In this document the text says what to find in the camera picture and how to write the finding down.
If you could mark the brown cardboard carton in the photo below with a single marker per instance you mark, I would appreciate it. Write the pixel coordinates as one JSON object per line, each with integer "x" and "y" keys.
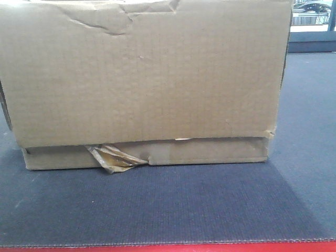
{"x": 119, "y": 84}

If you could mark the dark grey conveyor belt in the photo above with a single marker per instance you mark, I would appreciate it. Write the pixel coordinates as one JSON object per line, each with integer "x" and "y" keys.
{"x": 290, "y": 197}

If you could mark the red conveyor edge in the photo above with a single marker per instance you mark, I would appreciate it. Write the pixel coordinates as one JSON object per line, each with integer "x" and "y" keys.
{"x": 267, "y": 246}

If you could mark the grey metal conveyor frame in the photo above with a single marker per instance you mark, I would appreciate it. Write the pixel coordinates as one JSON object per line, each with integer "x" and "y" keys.
{"x": 311, "y": 39}

